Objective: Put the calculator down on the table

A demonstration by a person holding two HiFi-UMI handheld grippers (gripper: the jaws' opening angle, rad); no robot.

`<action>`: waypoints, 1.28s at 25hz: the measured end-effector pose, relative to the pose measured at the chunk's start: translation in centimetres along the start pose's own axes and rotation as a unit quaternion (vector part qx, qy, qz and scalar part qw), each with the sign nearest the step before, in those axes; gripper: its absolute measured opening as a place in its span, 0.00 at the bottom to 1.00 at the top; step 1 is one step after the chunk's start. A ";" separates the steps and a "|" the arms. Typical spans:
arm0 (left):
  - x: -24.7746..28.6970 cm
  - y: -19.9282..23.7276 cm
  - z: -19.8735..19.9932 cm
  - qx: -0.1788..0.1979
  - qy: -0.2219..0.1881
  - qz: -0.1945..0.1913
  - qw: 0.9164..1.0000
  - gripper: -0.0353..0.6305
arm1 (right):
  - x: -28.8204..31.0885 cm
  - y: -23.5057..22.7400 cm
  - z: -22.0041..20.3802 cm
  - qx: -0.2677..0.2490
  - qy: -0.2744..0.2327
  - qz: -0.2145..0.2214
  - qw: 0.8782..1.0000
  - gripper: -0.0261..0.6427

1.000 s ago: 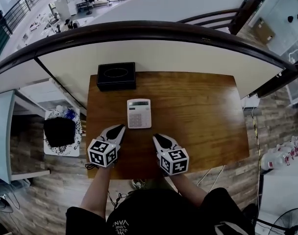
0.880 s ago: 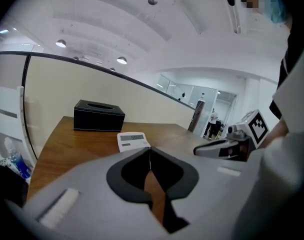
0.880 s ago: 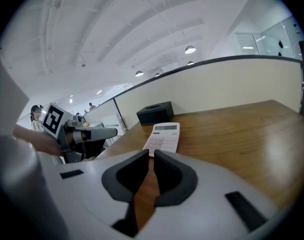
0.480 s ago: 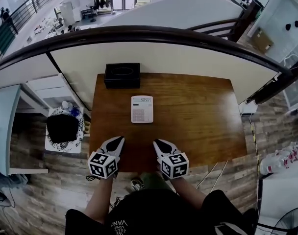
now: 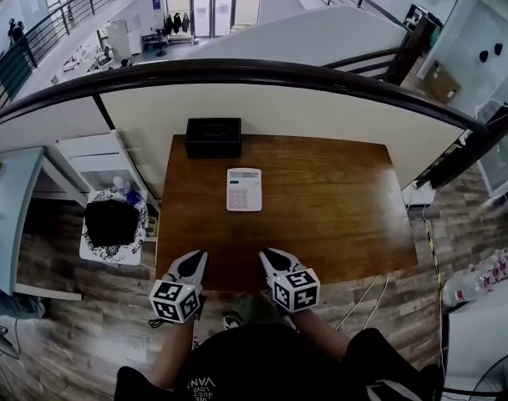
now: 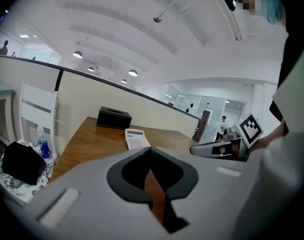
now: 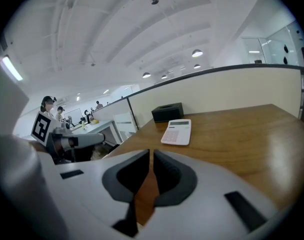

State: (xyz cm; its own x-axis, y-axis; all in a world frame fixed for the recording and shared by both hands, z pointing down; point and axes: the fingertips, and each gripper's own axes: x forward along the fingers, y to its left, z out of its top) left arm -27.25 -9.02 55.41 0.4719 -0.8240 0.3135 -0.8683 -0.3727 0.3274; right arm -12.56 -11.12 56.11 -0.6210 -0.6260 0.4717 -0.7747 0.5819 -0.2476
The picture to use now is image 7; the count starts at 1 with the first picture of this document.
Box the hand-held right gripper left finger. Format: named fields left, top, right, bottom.
left=37, top=148, right=151, bottom=240

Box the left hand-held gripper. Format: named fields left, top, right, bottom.
left=30, top=111, right=106, bottom=165

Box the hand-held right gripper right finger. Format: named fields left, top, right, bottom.
left=136, top=149, right=281, bottom=240

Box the brown wooden table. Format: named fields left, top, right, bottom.
left=101, top=103, right=304, bottom=226

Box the white shelf unit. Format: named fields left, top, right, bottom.
left=112, top=111, right=138, bottom=140

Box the black tissue box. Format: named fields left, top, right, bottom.
left=151, top=102, right=185, bottom=124

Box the whiteboard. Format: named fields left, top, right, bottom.
left=63, top=107, right=83, bottom=122

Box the long tube ceiling light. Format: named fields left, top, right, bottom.
left=0, top=54, right=24, bottom=83

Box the cream partition panel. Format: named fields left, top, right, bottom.
left=128, top=67, right=303, bottom=130

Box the white calculator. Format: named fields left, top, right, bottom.
left=160, top=118, right=192, bottom=146

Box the light blue table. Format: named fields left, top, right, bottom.
left=71, top=119, right=123, bottom=145

